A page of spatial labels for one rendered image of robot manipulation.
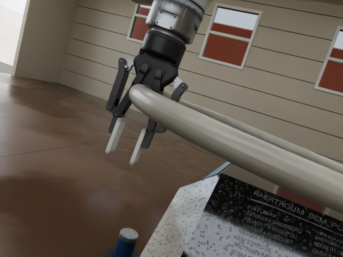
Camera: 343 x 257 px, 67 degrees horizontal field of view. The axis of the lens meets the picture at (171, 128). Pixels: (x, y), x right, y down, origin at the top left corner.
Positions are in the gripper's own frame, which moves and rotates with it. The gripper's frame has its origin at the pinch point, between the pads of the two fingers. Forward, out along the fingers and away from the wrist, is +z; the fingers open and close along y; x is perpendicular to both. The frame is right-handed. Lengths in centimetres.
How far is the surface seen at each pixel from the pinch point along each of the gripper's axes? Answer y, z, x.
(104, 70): -361, 13, 692
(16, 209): -73, 87, 81
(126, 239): -5, 67, 76
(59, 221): -48, 84, 87
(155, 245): 12.4, 17.3, 2.0
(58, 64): -515, 51, 698
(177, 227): 14.8, 12.2, 2.9
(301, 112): 181, -75, 610
